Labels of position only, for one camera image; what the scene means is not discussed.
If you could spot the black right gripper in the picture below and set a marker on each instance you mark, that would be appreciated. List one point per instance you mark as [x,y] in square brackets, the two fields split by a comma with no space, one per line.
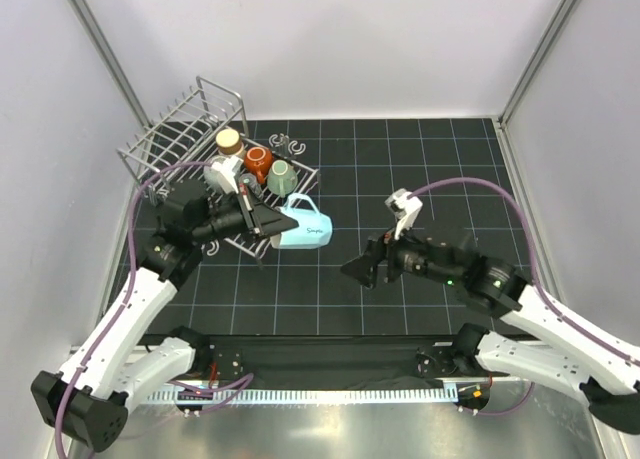
[364,267]

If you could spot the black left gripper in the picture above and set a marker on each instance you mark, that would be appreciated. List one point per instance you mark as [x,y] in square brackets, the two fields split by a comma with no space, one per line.
[269,221]

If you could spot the mint green mug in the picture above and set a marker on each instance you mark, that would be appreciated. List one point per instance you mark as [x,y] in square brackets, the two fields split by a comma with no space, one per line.
[282,179]

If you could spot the light blue cup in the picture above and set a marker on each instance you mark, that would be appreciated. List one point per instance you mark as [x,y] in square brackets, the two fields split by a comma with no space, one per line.
[313,231]

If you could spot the orange glazed ceramic mug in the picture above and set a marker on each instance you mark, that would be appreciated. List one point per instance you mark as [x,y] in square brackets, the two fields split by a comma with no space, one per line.
[258,161]

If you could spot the cream cup with cork band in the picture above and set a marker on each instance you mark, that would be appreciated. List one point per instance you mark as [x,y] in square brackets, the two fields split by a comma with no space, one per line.
[230,143]

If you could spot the small clear glass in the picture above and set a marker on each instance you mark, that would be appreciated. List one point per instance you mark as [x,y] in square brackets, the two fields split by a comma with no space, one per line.
[251,182]

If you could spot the grey ceramic mug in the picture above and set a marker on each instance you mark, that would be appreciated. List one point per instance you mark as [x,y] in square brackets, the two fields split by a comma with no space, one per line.
[211,175]

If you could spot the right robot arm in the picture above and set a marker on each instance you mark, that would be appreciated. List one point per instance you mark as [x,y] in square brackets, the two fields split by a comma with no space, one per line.
[581,361]

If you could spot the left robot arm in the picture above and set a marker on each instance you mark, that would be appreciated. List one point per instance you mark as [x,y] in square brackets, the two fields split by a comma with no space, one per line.
[92,394]

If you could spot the grey rack hook front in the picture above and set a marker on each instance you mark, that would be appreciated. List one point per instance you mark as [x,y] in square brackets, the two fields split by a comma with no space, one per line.
[211,248]

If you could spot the grey rack hook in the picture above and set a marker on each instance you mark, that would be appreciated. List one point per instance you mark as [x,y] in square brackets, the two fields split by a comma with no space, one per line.
[285,147]
[211,248]

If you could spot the grey rack hook back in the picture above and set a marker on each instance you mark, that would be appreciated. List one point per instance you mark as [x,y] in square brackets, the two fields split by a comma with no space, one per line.
[285,147]

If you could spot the grey metal dish rack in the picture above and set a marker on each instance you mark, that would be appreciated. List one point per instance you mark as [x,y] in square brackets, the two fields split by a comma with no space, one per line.
[187,133]

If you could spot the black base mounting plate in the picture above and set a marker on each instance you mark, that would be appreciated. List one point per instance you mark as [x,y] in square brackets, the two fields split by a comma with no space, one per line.
[305,362]

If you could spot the black grid mat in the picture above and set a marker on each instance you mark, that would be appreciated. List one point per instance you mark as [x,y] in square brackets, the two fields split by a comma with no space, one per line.
[360,162]

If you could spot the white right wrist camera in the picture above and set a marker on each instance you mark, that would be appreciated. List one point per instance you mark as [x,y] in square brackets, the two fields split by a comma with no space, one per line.
[405,207]

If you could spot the white slotted cable duct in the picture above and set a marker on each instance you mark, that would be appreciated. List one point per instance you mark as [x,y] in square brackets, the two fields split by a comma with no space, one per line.
[174,395]

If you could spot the aluminium frame post left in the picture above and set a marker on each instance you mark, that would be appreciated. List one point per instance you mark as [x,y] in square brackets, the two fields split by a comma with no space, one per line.
[102,46]

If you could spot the aluminium frame post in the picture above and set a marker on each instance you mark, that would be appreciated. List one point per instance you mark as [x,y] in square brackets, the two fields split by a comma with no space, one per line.
[550,36]
[102,46]

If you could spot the aluminium frame post right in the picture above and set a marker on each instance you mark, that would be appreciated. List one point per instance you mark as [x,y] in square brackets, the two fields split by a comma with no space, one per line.
[550,36]

